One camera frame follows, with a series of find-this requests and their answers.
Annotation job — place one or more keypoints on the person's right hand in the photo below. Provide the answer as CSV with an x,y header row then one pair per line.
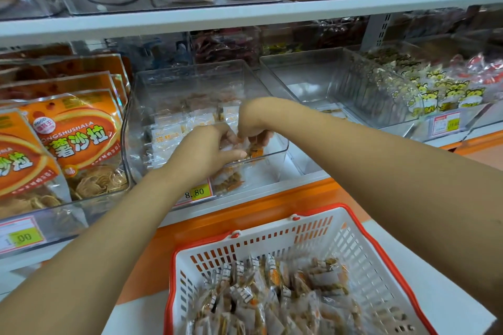
x,y
259,120

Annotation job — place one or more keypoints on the person's left hand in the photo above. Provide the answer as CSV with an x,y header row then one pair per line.
x,y
200,156

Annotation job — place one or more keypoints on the white red-rimmed shopping basket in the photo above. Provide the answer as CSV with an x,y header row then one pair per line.
x,y
185,256

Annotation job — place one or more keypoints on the white snack shelf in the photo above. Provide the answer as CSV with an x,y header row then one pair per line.
x,y
236,13

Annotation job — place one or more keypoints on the stack of orange packets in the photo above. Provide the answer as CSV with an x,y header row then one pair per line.
x,y
71,138

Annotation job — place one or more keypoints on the pile of small brown snacks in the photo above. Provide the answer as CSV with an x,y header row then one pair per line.
x,y
275,299

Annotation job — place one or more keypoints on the person's left forearm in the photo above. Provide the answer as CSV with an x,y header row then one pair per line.
x,y
78,268

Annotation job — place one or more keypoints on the person's right forearm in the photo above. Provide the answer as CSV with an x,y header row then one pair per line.
x,y
401,189

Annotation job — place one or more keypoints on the orange shelf base panel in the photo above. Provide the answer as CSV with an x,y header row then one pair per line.
x,y
236,217

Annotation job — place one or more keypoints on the small yellow wrapped snack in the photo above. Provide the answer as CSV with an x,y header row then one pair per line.
x,y
333,111

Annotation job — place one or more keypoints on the yellow hamster snack packets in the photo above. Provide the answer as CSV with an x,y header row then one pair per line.
x,y
416,83

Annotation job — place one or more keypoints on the white yellow price tag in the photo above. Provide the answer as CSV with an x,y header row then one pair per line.
x,y
195,193
446,124
22,235

